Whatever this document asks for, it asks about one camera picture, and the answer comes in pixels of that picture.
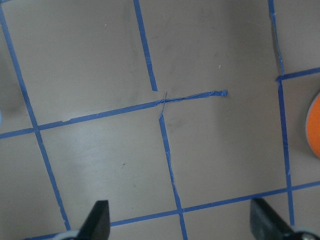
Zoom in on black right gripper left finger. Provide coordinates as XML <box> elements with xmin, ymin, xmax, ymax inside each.
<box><xmin>53</xmin><ymin>200</ymin><xmax>111</xmax><ymax>240</ymax></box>

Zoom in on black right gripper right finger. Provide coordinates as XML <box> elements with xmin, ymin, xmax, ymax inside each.
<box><xmin>249</xmin><ymin>198</ymin><xmax>320</xmax><ymax>240</ymax></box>

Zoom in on orange can with silver lid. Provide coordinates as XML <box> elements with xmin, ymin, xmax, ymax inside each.
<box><xmin>305</xmin><ymin>93</ymin><xmax>320</xmax><ymax>159</ymax></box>

